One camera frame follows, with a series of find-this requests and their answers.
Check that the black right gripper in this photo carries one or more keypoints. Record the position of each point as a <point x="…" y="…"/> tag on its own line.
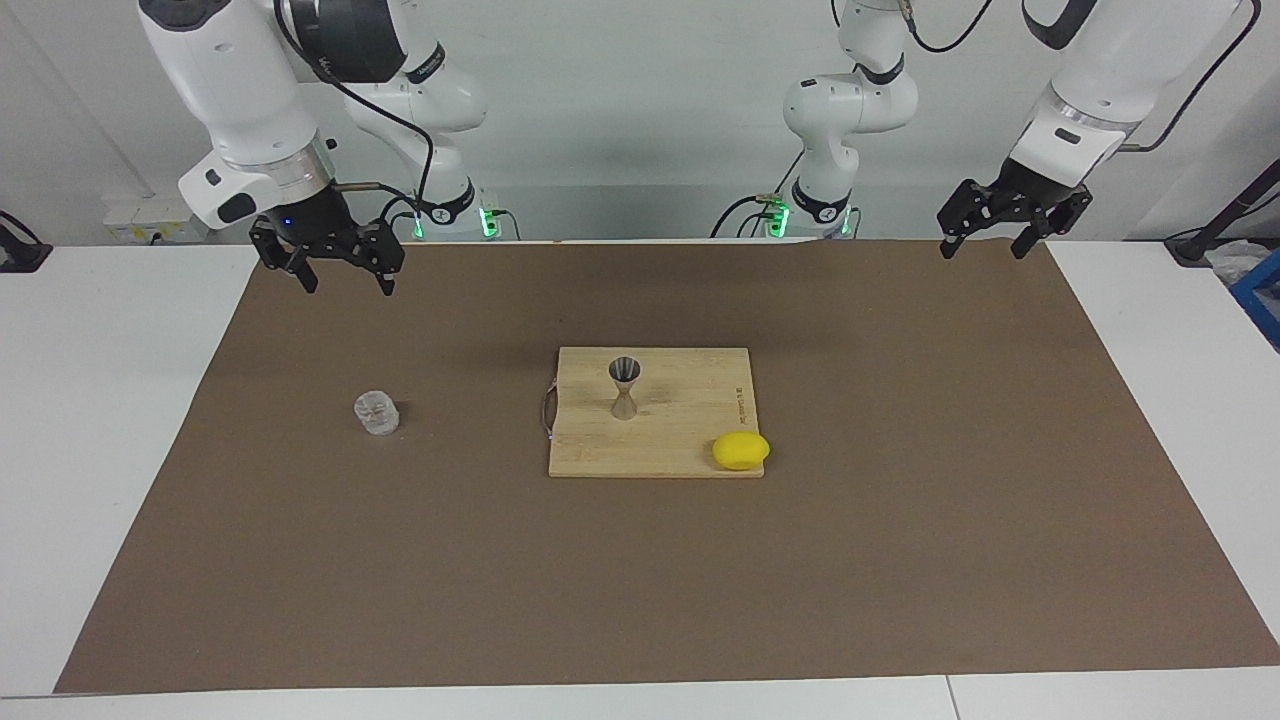
<point x="310" y="225"/>

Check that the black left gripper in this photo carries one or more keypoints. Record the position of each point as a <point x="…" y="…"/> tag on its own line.
<point x="1035" y="190"/>

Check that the steel double jigger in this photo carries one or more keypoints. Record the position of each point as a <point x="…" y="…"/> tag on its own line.
<point x="625" y="405"/>

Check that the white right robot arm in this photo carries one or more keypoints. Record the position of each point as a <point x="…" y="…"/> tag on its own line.
<point x="240" y="90"/>

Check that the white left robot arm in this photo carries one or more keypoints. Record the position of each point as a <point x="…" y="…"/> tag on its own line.
<point x="1110" y="70"/>

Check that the black stand pole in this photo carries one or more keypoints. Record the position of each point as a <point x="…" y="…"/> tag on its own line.
<point x="1225" y="215"/>

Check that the blue box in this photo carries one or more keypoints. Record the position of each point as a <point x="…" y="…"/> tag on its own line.
<point x="1262" y="295"/>

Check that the black clamp base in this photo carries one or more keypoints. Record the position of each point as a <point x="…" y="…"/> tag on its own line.
<point x="20" y="255"/>

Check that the yellow lemon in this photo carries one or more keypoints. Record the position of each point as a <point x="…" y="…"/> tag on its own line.
<point x="741" y="451"/>

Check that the brown table mat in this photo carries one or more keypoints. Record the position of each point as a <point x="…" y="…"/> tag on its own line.
<point x="500" y="580"/>

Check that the bamboo cutting board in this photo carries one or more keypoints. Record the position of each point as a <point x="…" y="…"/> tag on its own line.
<point x="680" y="430"/>

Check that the white wall socket box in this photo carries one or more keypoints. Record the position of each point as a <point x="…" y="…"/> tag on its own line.
<point x="140" y="220"/>

